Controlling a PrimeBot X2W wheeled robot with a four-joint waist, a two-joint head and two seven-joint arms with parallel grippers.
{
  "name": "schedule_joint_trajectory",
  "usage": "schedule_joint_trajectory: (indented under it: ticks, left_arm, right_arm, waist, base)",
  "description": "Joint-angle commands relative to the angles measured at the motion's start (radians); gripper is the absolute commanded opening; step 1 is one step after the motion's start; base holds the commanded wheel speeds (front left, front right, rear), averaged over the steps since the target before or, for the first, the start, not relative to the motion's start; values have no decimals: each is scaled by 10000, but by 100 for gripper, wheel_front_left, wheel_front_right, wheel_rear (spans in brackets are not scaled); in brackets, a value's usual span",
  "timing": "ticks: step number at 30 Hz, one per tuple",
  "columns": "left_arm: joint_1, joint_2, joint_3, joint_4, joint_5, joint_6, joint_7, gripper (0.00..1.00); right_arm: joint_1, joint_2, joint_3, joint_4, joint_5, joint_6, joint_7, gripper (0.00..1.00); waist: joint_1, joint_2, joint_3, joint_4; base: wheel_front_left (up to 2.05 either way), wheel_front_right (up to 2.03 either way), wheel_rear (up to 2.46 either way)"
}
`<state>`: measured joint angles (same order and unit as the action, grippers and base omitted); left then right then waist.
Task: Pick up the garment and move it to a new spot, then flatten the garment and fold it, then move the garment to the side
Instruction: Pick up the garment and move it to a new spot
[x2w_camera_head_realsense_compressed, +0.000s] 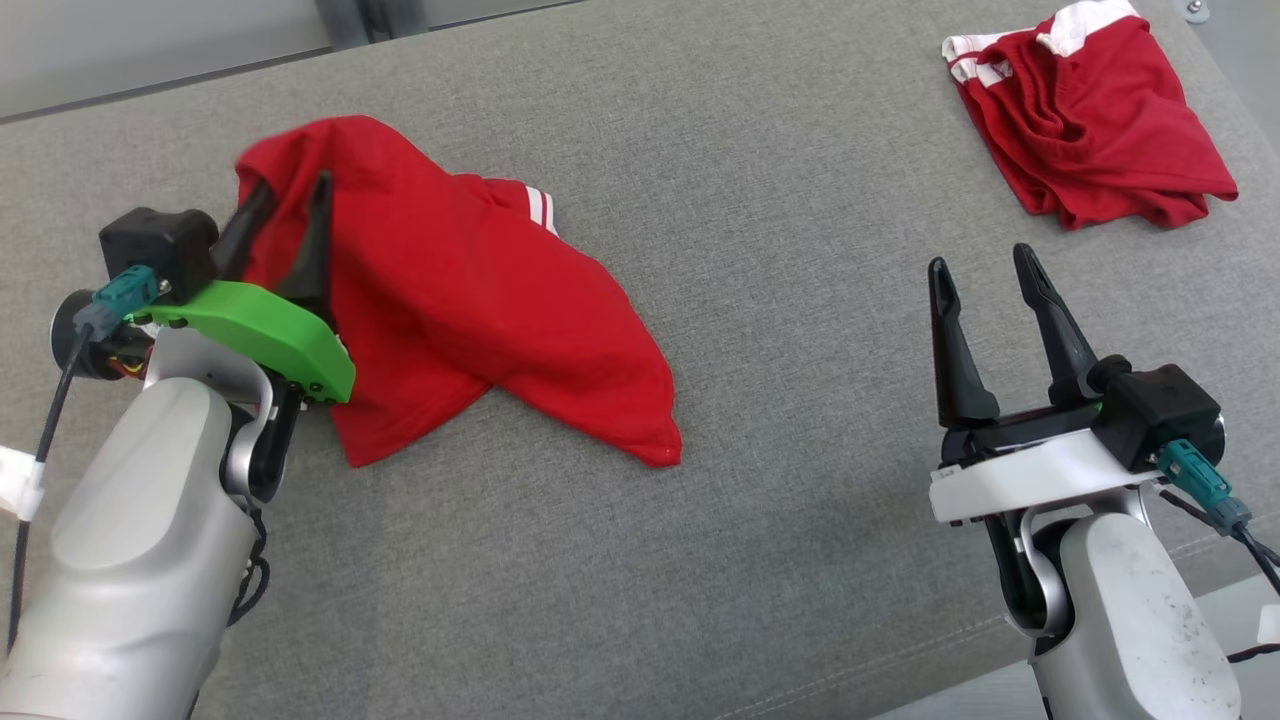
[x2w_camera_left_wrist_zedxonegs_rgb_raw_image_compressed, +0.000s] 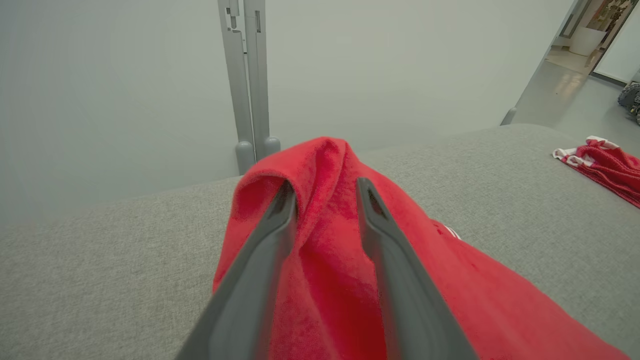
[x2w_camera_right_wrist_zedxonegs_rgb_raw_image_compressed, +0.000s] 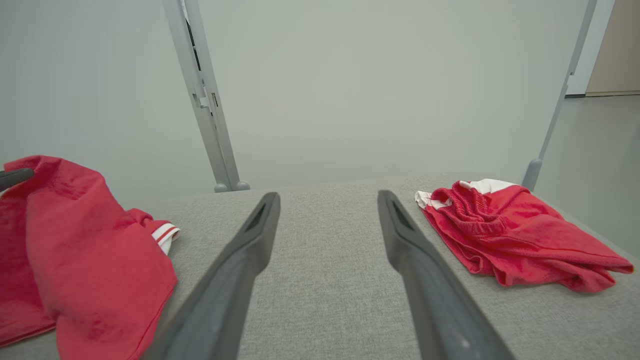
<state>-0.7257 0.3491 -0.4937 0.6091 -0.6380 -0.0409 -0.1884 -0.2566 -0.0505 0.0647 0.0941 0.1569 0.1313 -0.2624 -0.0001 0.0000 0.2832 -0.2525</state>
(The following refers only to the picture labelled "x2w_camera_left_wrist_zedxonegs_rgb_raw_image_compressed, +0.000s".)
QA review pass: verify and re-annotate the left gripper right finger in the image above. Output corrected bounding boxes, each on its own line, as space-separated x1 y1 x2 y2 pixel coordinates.
356 177 478 360

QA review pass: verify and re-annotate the red shorts white label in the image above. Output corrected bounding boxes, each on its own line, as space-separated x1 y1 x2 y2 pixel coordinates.
212 136 631 360

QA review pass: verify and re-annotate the red shorts white waistband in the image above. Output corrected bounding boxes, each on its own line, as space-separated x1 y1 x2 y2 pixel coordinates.
552 135 640 208

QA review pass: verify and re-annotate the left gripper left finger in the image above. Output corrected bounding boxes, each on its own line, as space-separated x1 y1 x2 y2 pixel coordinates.
175 180 299 360

